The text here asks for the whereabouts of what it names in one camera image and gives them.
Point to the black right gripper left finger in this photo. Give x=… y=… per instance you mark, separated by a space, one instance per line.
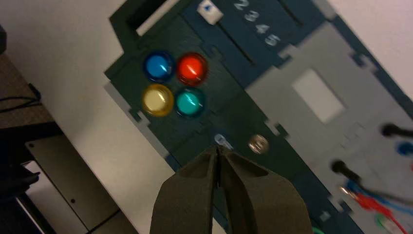
x=190 y=200

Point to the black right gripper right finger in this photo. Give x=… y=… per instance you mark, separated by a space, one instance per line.
x=261 y=203

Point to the green round push button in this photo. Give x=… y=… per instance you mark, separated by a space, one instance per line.
x=189 y=102

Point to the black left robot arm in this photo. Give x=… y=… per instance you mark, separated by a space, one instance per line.
x=14 y=182

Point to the yellow round push button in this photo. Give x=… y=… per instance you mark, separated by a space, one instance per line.
x=157 y=100

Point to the red round push button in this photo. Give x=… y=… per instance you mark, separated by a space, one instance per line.
x=192 y=68

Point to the blue round push button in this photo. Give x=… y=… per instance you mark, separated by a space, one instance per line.
x=158 y=66

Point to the black green rotary knob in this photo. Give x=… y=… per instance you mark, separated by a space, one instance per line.
x=317 y=231

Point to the white rectangular display window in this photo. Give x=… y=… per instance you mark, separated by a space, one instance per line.
x=317 y=95

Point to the dark teal grey task box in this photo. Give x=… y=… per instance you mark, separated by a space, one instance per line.
x=258 y=77

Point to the white slider knob with mark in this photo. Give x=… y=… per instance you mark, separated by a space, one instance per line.
x=209 y=12

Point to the grey metal base plate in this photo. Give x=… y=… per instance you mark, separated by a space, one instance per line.
x=64 y=181

